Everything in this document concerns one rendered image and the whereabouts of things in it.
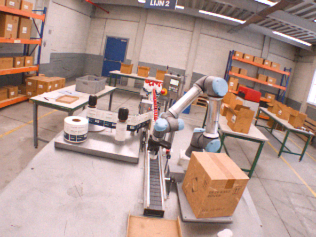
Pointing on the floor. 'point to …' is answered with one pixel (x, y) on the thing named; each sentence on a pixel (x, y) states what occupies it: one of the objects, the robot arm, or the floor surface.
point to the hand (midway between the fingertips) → (155, 154)
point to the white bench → (83, 98)
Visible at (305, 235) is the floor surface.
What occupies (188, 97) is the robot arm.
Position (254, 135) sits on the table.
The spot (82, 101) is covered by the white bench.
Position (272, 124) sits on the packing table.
